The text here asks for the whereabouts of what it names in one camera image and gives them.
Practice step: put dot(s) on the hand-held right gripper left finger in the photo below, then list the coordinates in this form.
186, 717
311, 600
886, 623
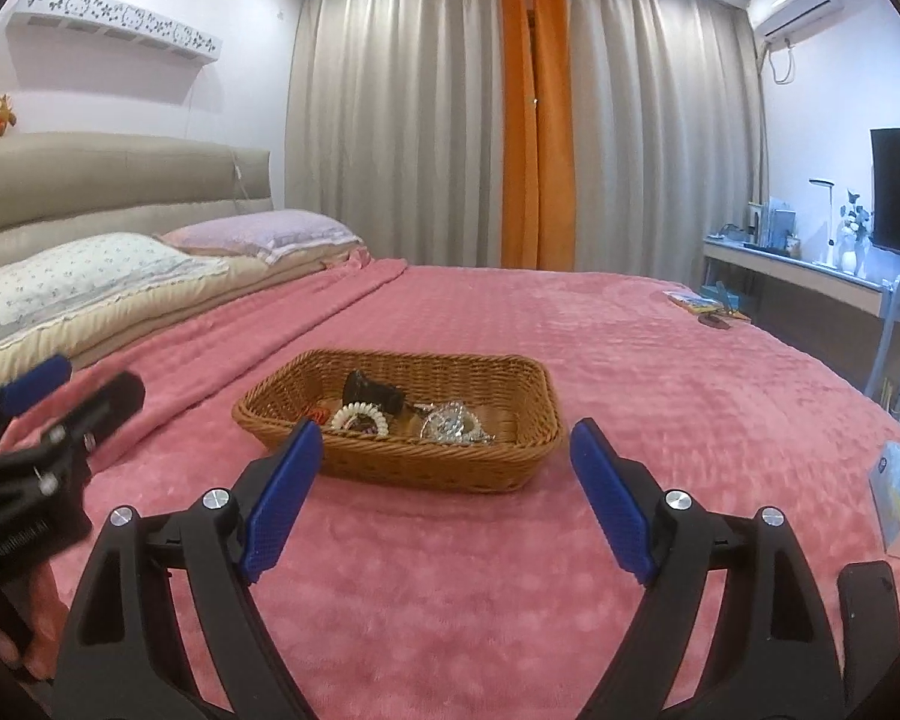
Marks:
281, 495

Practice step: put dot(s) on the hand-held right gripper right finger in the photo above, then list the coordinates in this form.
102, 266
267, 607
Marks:
611, 495

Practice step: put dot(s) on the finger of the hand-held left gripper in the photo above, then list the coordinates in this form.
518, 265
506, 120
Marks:
112, 397
37, 379

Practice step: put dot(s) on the brown wicker basket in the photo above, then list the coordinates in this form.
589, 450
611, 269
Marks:
420, 465

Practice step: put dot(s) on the silver butterfly jewelry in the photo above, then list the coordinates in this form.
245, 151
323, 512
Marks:
450, 424

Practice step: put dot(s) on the white floral pillow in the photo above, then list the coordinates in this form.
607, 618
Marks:
82, 277

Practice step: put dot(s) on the cream ruffled pillow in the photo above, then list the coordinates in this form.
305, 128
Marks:
184, 307

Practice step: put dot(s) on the pink fleece blanket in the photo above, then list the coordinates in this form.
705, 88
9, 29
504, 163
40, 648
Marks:
645, 360

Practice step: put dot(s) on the beige padded headboard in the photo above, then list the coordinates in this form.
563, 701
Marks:
120, 180

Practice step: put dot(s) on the purple pillow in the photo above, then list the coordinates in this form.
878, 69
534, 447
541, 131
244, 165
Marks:
262, 232

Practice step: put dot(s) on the teal box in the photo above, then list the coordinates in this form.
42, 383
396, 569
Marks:
724, 294

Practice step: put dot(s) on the white desk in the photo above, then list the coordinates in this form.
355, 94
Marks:
795, 262

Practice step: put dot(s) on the light blue storage box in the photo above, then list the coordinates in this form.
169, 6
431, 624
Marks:
784, 229

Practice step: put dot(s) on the light blue chair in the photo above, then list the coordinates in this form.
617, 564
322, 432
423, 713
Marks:
896, 322

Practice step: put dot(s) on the orange curtain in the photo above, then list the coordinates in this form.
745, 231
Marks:
521, 165

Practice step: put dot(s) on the white desk lamp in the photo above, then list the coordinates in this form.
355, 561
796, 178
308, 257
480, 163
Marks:
826, 225

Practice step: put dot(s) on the beige curtain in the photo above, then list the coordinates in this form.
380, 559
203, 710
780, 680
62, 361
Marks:
660, 135
390, 127

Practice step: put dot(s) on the white wall shelf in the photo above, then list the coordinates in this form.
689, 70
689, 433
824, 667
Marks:
112, 30

